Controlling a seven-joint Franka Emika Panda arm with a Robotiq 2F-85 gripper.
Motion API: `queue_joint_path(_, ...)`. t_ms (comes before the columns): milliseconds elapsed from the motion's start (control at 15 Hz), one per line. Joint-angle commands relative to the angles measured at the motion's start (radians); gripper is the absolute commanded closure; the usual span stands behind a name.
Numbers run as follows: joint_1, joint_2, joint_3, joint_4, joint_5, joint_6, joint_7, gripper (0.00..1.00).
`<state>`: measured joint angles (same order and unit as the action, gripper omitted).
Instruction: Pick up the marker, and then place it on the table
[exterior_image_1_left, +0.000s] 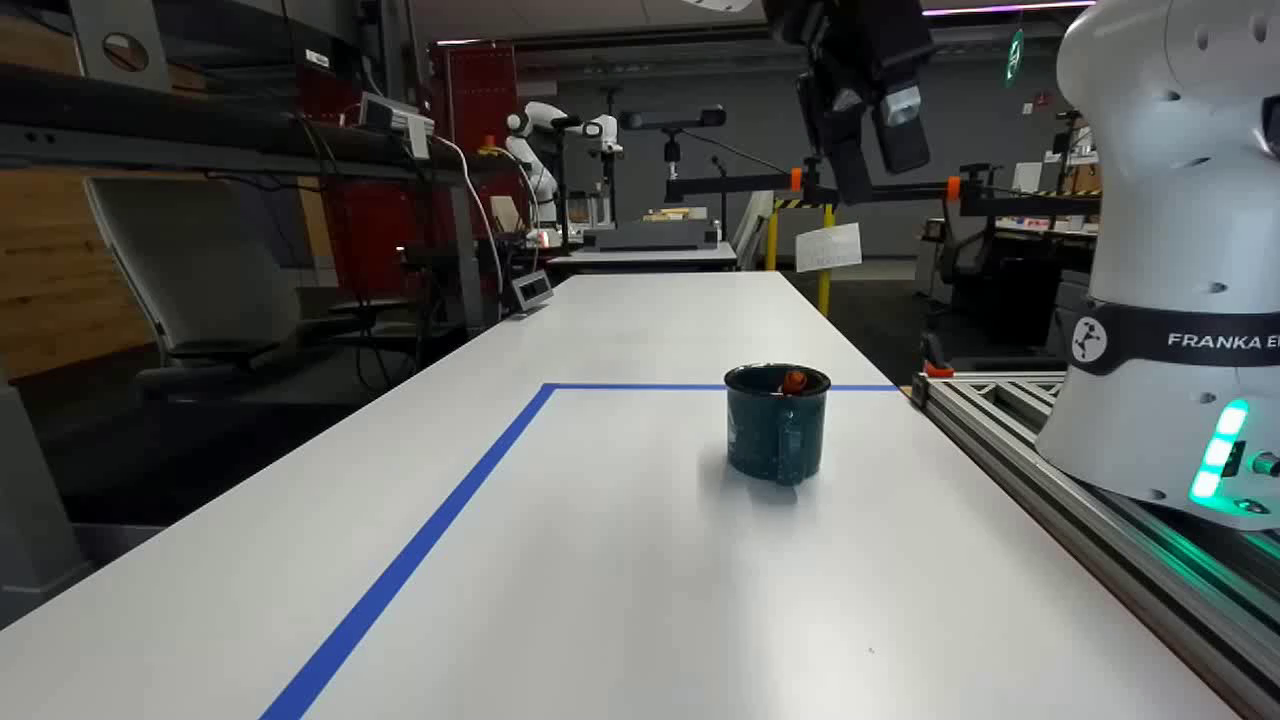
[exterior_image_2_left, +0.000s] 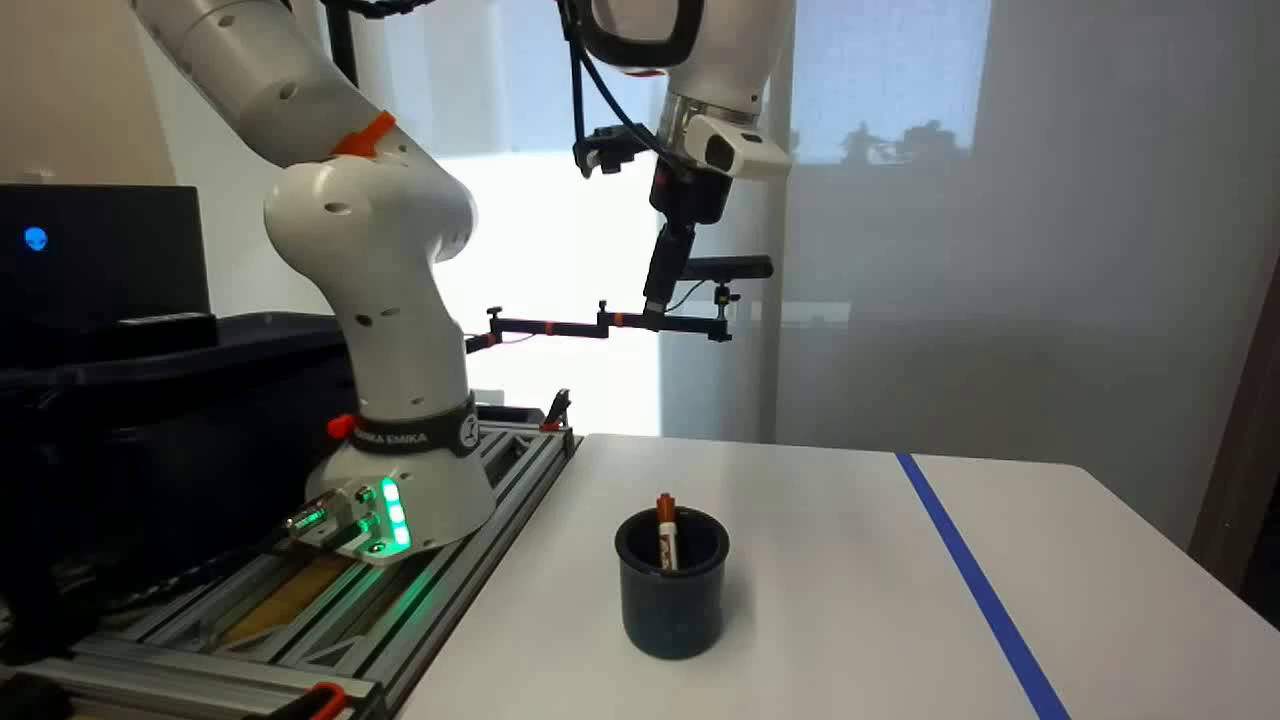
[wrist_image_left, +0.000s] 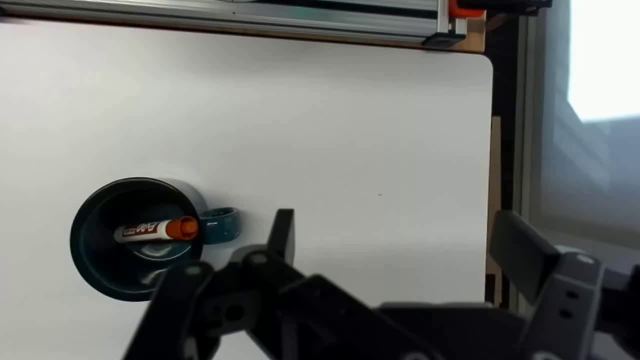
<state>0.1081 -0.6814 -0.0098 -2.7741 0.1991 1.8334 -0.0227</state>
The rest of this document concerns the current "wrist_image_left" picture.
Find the orange corner bracket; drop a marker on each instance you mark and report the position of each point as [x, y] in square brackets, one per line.
[460, 8]

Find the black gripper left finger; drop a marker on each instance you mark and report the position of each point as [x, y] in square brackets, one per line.
[200, 307]

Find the dark teal mug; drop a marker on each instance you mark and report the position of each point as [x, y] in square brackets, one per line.
[101, 266]

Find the white marker with orange cap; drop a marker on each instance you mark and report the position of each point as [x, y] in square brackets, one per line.
[143, 230]

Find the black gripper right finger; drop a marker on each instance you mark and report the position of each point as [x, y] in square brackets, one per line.
[566, 300]

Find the aluminium extrusion base frame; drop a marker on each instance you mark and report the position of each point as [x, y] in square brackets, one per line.
[200, 16]

